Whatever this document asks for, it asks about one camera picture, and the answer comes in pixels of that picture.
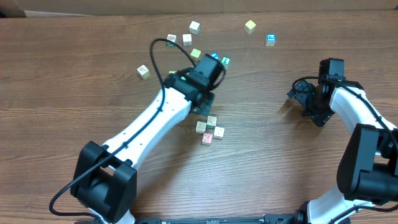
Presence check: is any elephant block green side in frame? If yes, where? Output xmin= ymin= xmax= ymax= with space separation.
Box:
xmin=206 ymin=116 xmax=217 ymax=128

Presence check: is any bee block blue side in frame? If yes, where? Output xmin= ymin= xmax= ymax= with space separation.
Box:
xmin=195 ymin=121 xmax=207 ymax=133

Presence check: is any white number seven block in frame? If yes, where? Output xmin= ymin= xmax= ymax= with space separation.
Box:
xmin=213 ymin=126 xmax=224 ymax=139

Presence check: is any red top block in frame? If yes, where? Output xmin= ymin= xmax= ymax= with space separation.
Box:
xmin=201 ymin=133 xmax=213 ymax=145

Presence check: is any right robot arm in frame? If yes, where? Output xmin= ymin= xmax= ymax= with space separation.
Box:
xmin=286 ymin=58 xmax=397 ymax=224

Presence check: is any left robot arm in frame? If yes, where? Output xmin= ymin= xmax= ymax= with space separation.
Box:
xmin=71 ymin=54 xmax=225 ymax=223

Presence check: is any teal top block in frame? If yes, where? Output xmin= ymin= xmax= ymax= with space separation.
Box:
xmin=221 ymin=57 xmax=231 ymax=70

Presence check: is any blue top block centre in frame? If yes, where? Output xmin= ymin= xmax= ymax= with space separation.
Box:
xmin=210 ymin=52 xmax=220 ymax=60

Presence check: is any yellow top block centre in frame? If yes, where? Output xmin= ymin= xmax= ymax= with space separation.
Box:
xmin=190 ymin=49 xmax=201 ymax=62

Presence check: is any white number four block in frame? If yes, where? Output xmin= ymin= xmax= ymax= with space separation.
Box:
xmin=182 ymin=34 xmax=192 ymax=47

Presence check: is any white block yellow side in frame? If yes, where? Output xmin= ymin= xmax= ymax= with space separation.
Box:
xmin=137 ymin=65 xmax=150 ymax=79

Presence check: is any pineapple block green side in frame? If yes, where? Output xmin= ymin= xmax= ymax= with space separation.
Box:
xmin=166 ymin=34 xmax=177 ymax=47

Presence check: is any blue top block far right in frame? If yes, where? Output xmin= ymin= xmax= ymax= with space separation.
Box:
xmin=265 ymin=34 xmax=276 ymax=47

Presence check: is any white block top centre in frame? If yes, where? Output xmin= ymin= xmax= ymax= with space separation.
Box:
xmin=189 ymin=21 xmax=200 ymax=35

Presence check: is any cardboard backdrop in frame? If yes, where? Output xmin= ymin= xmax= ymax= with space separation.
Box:
xmin=1 ymin=0 xmax=397 ymax=17

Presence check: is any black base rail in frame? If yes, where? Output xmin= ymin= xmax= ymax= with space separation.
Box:
xmin=117 ymin=213 xmax=308 ymax=224

